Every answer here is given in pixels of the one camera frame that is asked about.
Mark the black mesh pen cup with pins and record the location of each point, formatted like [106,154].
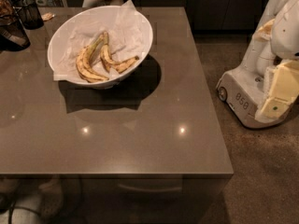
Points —
[29,14]

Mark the white paper bowl liner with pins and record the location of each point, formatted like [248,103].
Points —
[124,31]

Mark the white robot mobile base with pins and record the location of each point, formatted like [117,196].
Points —
[243,91]

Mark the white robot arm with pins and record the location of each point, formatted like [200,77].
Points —
[278,62]

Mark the small wrapped candy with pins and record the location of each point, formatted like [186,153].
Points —
[47,16]

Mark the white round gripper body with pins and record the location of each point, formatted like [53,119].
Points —
[288,32]

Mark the drawer handle below table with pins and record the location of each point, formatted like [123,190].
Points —
[150,188]

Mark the white ceramic bowl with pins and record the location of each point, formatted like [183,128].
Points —
[78,22]

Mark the dark container at left edge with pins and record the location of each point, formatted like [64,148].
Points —
[12,34]

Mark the spotted yellow banana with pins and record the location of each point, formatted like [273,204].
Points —
[108,62]
[83,66]

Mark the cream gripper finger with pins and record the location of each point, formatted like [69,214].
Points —
[280,90]
[264,32]

